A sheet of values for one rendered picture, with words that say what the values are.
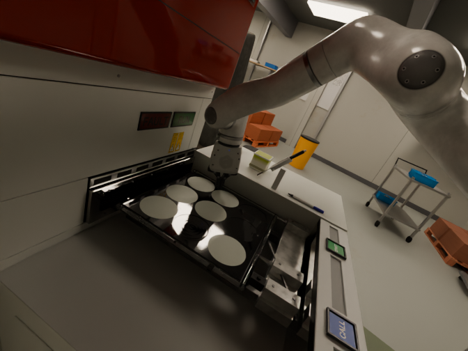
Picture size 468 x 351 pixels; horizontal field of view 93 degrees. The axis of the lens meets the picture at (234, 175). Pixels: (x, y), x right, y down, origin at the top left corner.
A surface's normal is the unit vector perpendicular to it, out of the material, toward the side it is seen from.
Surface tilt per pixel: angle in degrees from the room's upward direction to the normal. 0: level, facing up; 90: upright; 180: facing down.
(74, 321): 0
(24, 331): 90
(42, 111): 90
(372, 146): 90
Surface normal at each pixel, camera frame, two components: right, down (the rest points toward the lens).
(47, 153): 0.86, 0.46
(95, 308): 0.36, -0.85
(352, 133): -0.52, 0.16
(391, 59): -0.86, -0.41
